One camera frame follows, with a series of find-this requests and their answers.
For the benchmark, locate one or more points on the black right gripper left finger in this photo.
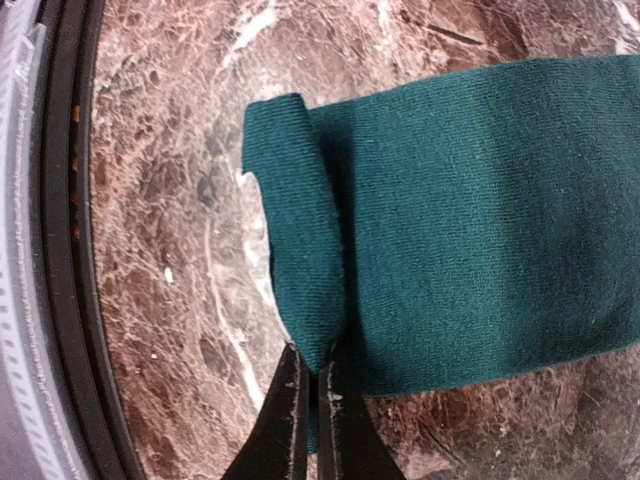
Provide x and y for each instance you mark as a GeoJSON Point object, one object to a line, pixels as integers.
{"type": "Point", "coordinates": [276, 448]}

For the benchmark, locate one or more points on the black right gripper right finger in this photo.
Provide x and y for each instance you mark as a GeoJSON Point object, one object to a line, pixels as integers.
{"type": "Point", "coordinates": [349, 446]}

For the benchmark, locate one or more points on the green christmas bear sock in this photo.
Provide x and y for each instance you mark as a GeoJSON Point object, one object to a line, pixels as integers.
{"type": "Point", "coordinates": [459, 229]}

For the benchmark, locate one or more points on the white slotted cable duct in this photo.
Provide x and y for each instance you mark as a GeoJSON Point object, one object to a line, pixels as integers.
{"type": "Point", "coordinates": [25, 345]}

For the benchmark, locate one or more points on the black front table rail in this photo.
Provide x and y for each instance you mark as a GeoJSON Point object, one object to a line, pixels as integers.
{"type": "Point", "coordinates": [95, 436]}

